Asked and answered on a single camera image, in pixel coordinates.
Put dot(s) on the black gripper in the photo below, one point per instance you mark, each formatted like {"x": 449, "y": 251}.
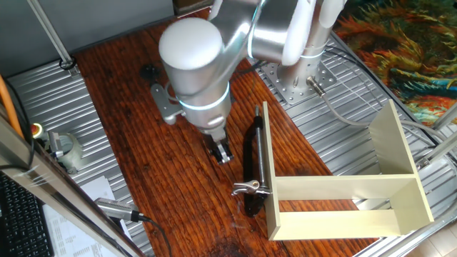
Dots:
{"x": 213, "y": 137}

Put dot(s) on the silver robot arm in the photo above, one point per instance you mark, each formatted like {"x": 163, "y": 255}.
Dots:
{"x": 200, "y": 71}

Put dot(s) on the black screw clamp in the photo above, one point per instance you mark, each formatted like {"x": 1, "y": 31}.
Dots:
{"x": 248, "y": 160}

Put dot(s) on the brown wooden board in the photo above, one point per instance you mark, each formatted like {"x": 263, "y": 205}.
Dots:
{"x": 160, "y": 178}

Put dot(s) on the printed paper sheets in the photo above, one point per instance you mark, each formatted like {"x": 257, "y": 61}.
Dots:
{"x": 71, "y": 235}

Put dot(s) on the red emergency stop button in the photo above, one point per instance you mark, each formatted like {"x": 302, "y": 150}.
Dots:
{"x": 36, "y": 129}

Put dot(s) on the black keyboard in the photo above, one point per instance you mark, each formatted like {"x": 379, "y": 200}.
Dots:
{"x": 21, "y": 221}

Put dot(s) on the orange tube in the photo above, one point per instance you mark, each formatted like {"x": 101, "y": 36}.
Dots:
{"x": 9, "y": 107}

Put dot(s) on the colourful patterned cloth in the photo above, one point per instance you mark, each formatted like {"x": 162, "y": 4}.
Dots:
{"x": 410, "y": 43}

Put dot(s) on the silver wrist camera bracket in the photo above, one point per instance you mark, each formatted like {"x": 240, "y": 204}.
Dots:
{"x": 162, "y": 103}

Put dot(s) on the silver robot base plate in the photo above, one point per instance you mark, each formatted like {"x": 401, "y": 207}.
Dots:
{"x": 275, "y": 82}

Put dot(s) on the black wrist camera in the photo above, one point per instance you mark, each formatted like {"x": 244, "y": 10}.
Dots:
{"x": 150, "y": 71}

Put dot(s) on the silver ribbed camera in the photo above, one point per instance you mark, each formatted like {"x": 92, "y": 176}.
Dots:
{"x": 114, "y": 208}

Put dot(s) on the cream wooden frame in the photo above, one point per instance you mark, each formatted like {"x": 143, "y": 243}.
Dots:
{"x": 335, "y": 225}

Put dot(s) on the small grey metal bracket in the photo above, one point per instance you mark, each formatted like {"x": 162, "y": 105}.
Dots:
{"x": 55, "y": 142}

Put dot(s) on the aluminium frame beam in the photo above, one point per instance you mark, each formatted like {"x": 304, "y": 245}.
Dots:
{"x": 53, "y": 189}

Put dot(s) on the aluminium frame post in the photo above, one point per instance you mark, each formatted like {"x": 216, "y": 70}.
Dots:
{"x": 50, "y": 32}

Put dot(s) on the aluminium frame strut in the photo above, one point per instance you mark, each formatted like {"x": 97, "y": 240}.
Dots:
{"x": 446, "y": 118}
{"x": 442, "y": 148}

